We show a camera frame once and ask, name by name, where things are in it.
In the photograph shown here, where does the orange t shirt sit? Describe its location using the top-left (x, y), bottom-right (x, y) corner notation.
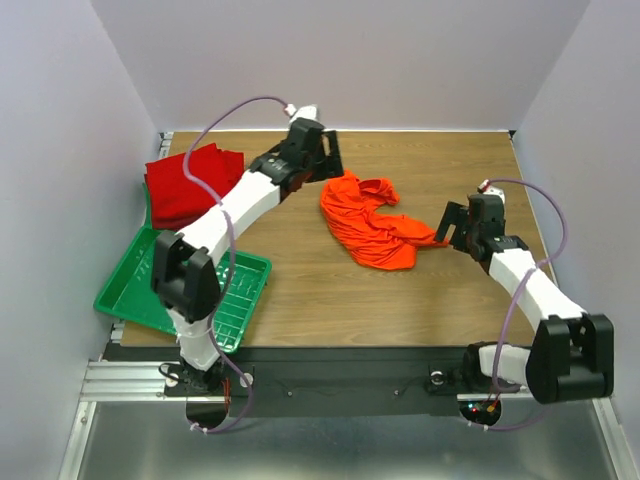
top-left (319, 170), bottom-right (449, 271)

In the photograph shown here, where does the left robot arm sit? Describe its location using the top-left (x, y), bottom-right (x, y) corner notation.
top-left (151, 117), bottom-right (344, 394)

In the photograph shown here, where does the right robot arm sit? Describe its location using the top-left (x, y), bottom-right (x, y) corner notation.
top-left (436, 193), bottom-right (614, 404)

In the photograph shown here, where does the folded dark red t shirt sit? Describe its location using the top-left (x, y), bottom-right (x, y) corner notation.
top-left (145, 174), bottom-right (214, 231)

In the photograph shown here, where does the green plastic tray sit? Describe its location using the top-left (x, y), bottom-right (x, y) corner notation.
top-left (94, 196), bottom-right (272, 354)

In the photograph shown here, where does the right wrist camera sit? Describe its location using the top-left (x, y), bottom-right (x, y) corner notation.
top-left (477, 179), bottom-right (506, 203)

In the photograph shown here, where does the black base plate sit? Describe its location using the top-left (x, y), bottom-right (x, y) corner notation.
top-left (102, 345), bottom-right (546, 419)

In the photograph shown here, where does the aluminium frame rail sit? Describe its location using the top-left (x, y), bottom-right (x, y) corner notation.
top-left (58, 321), bottom-right (177, 479)

